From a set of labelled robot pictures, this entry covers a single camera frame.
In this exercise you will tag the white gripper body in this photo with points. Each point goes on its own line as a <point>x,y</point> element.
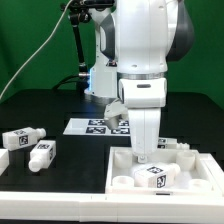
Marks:
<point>144,130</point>

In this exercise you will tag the white square table top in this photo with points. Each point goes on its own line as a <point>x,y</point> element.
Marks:
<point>192,179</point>

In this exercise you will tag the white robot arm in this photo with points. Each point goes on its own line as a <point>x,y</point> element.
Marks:
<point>134,44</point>

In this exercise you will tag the white marker tag sheet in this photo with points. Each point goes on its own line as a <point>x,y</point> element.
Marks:
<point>96,127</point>

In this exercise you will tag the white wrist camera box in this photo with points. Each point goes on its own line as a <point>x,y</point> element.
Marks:
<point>113,112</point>

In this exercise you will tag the black camera stand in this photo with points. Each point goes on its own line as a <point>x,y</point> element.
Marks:
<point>78,13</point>

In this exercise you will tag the white left fence rail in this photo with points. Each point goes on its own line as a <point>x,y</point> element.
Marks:
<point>4,160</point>

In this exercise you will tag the white front fence rail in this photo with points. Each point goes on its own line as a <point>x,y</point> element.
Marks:
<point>111,208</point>

